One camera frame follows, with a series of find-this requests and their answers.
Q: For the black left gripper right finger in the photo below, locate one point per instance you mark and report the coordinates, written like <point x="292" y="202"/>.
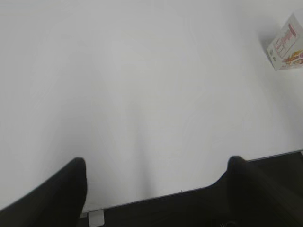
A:
<point x="261" y="193"/>

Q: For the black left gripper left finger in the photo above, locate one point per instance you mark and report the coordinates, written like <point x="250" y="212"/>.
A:
<point x="58" y="202"/>

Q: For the white yogurt drink bottle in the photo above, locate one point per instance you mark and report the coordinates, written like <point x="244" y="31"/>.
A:
<point x="286" y="49"/>

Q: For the white table bracket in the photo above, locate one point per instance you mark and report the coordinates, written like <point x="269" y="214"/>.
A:
<point x="94" y="218"/>

